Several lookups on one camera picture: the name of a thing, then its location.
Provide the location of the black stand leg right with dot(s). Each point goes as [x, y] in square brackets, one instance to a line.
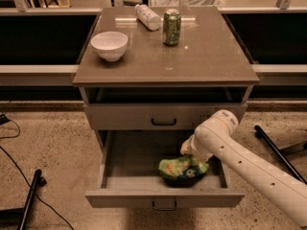
[283, 154]

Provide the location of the black stand leg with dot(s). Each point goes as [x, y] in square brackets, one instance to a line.
[20, 216]
[283, 154]

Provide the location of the open grey lower drawer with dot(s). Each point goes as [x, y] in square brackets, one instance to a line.
[129, 175]

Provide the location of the closed grey upper drawer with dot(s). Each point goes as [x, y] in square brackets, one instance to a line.
[154, 116]

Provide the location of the metal window railing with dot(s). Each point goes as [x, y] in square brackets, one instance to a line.
[276, 74]

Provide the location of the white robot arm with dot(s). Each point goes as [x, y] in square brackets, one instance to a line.
[214, 137]

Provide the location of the white ceramic bowl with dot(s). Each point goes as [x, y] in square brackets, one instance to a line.
[110, 45]

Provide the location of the grey drawer cabinet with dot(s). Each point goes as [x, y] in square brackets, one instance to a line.
[206, 67]

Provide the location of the clear plastic water bottle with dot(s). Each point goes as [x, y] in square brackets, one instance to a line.
[148, 17]

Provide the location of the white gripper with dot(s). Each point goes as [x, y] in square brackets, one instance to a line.
[196, 148]

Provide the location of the green rice chip bag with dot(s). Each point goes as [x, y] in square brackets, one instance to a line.
[184, 170]

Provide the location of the black stand leg left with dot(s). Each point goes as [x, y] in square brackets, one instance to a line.
[20, 216]

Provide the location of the green soda can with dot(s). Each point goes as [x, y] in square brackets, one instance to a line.
[171, 27]

